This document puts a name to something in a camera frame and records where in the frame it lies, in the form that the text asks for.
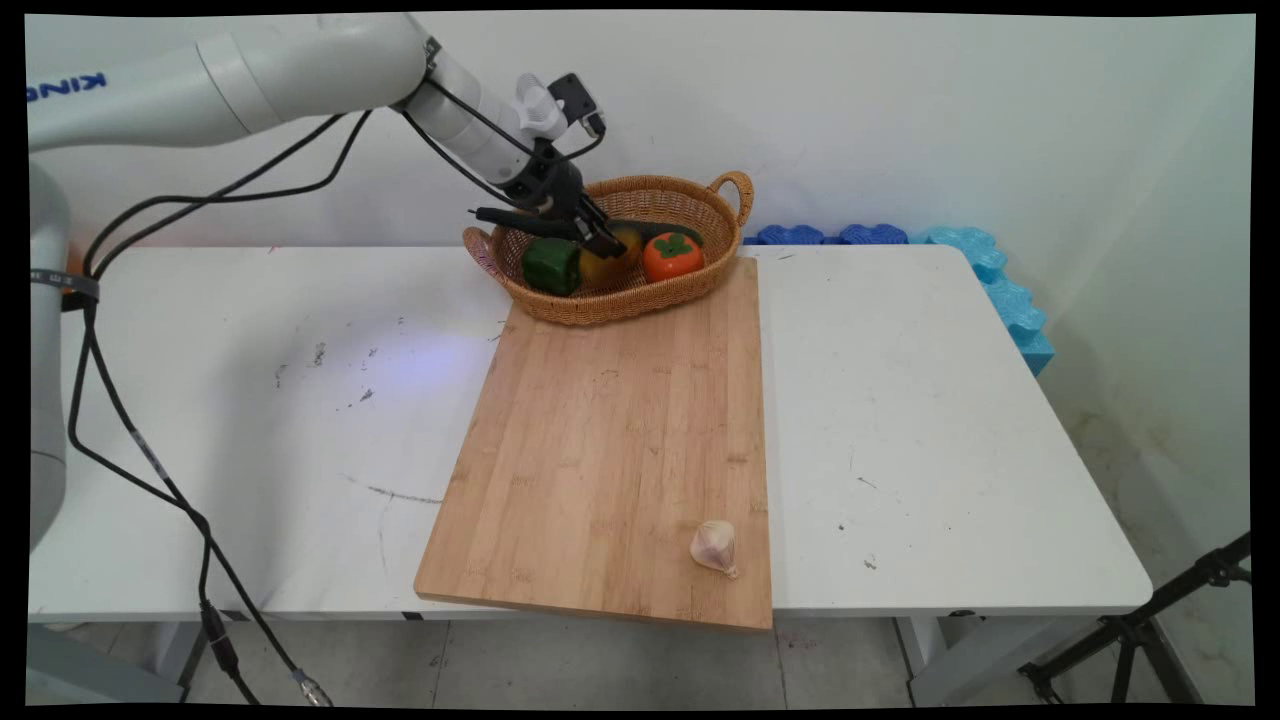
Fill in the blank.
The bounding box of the green toy bell pepper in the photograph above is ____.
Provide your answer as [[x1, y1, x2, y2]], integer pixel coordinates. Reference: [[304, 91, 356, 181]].
[[520, 237, 584, 298]]

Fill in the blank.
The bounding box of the white table leg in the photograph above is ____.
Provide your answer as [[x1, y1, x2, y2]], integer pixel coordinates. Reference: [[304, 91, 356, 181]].
[[895, 612, 1111, 707]]

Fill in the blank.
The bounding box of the dark green toy cucumber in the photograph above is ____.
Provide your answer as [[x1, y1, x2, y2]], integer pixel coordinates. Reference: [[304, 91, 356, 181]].
[[608, 218, 704, 250]]

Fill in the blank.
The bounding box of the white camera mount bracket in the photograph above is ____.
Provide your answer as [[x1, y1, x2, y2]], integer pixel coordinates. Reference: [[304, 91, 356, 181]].
[[513, 73, 569, 142]]

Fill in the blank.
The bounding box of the black cable strap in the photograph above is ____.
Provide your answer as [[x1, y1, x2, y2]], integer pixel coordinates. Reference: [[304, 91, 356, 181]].
[[29, 268, 102, 302]]

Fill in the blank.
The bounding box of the wooden cutting board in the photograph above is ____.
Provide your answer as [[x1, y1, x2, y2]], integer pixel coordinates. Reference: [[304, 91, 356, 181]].
[[414, 256, 774, 633]]

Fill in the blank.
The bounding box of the black tripod stand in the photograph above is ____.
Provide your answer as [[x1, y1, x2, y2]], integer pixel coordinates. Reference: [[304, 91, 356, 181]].
[[1018, 532, 1253, 706]]

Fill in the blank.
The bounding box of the orange toy persimmon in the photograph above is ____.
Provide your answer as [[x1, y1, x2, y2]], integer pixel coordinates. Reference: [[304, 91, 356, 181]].
[[641, 231, 707, 285]]

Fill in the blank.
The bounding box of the black cable with silver plug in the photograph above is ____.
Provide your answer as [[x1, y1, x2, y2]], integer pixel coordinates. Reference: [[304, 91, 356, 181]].
[[66, 78, 609, 708]]

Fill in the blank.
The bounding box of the yellow toy potato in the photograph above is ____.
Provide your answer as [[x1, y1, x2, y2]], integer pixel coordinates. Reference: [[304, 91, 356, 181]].
[[579, 227, 644, 291]]

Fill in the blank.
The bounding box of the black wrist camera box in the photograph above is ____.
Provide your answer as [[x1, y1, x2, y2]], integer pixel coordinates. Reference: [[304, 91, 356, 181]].
[[546, 72, 609, 139]]

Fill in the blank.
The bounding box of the woven wicker basket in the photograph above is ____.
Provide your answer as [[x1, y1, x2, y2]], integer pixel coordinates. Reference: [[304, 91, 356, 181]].
[[462, 171, 755, 328]]

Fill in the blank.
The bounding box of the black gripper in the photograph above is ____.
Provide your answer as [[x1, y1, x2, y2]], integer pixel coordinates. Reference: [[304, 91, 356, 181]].
[[470, 138, 630, 261]]

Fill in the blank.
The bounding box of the light blue foam mat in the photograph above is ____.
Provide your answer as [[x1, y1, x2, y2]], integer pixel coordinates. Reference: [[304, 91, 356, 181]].
[[910, 226, 1056, 378]]

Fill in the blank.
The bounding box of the white toy garlic bulb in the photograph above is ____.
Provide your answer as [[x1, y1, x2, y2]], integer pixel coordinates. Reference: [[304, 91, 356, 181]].
[[689, 519, 740, 580]]

